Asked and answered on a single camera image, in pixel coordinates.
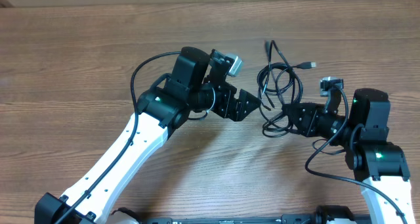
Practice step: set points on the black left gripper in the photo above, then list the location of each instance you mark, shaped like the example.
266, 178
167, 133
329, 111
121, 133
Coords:
237, 113

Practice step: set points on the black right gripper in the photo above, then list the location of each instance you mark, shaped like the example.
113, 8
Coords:
306, 125

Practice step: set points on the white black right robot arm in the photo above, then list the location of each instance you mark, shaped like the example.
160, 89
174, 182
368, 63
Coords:
360, 127

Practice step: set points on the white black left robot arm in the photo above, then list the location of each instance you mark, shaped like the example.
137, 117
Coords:
197, 83

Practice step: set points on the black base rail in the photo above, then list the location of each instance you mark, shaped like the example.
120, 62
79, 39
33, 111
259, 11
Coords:
302, 218

